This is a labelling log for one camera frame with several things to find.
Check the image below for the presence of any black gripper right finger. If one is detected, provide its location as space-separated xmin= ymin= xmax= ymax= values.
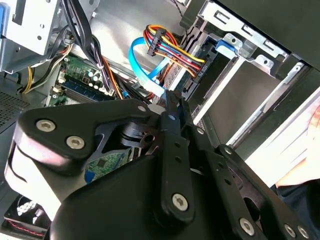
xmin=171 ymin=91 xmax=314 ymax=240

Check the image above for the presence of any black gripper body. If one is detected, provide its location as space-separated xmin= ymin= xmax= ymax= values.
xmin=49 ymin=154 xmax=237 ymax=240

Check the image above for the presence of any multicolour disk power wire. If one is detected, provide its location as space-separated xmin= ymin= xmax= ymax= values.
xmin=142 ymin=24 xmax=208 ymax=83

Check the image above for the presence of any blue SATA wire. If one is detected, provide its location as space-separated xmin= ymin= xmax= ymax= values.
xmin=127 ymin=36 xmax=167 ymax=98

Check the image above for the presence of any hard disk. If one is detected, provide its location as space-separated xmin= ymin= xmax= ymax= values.
xmin=159 ymin=34 xmax=238 ymax=101

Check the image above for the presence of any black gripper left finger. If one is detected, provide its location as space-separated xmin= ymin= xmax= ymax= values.
xmin=4 ymin=91 xmax=197 ymax=223

